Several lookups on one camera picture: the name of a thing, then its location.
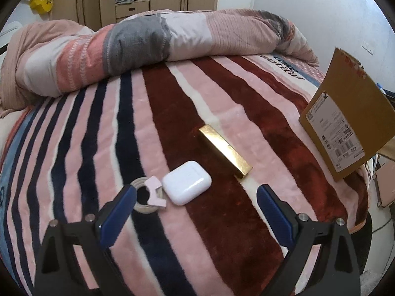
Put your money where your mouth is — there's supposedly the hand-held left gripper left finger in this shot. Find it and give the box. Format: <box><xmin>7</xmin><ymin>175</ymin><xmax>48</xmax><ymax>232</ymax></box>
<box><xmin>33</xmin><ymin>184</ymin><xmax>138</xmax><ymax>296</ymax></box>

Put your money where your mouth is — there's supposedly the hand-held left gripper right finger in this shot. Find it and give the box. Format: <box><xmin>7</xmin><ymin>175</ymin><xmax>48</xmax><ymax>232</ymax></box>
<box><xmin>256</xmin><ymin>184</ymin><xmax>362</xmax><ymax>296</ymax></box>

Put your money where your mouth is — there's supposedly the clear tape roll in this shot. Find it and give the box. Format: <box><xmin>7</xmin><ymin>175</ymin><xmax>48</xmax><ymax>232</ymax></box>
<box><xmin>129</xmin><ymin>176</ymin><xmax>167</xmax><ymax>214</ymax></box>

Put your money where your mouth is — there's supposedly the gold rectangular bar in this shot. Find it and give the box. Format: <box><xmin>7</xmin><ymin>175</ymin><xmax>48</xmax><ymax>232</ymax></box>
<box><xmin>198</xmin><ymin>124</ymin><xmax>253</xmax><ymax>180</ymax></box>

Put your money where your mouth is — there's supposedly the white earbuds case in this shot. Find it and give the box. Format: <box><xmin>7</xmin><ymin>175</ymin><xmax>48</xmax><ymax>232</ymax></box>
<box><xmin>162</xmin><ymin>160</ymin><xmax>212</xmax><ymax>206</ymax></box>

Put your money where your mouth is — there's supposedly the brown cardboard box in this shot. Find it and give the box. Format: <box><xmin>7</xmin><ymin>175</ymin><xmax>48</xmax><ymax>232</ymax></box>
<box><xmin>299</xmin><ymin>47</ymin><xmax>395</xmax><ymax>182</ymax></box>

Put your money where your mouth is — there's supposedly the striped fleece blanket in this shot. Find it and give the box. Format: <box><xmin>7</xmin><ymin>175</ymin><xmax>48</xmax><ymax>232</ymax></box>
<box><xmin>0</xmin><ymin>52</ymin><xmax>370</xmax><ymax>296</ymax></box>

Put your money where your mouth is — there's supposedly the patchwork rolled duvet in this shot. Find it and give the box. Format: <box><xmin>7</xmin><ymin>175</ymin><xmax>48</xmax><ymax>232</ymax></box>
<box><xmin>0</xmin><ymin>9</ymin><xmax>320</xmax><ymax>118</ymax></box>

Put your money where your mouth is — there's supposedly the yellow bag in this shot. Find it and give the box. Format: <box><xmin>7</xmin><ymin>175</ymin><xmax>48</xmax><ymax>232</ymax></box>
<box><xmin>29</xmin><ymin>0</ymin><xmax>54</xmax><ymax>15</ymax></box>

